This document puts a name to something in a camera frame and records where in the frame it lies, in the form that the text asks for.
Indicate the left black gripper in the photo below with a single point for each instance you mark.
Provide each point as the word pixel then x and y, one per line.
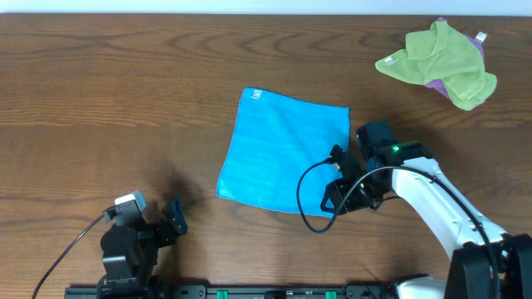
pixel 165 228

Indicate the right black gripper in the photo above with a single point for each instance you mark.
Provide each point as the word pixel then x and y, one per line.
pixel 337 189

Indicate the blue microfiber cloth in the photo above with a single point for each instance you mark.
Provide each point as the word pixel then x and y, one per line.
pixel 276 152

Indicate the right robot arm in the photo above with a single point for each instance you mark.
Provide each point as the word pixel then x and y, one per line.
pixel 486 261

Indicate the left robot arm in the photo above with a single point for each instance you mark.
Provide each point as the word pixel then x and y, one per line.
pixel 131 271

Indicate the purple microfiber cloth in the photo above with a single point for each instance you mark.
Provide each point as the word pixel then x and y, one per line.
pixel 459 70

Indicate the green microfiber cloth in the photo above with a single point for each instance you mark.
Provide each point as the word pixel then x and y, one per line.
pixel 413 63

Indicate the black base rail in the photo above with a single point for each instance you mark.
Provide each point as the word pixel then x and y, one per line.
pixel 354 291

